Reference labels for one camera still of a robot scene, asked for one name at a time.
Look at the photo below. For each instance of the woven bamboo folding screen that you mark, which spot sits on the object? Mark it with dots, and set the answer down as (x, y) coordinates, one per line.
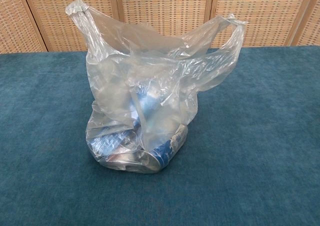
(162, 8)

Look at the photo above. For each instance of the blue carpet table mat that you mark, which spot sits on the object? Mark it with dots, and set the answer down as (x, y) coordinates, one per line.
(250, 135)

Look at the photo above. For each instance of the clear plastic shopping bag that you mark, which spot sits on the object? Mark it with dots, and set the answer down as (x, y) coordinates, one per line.
(112, 68)

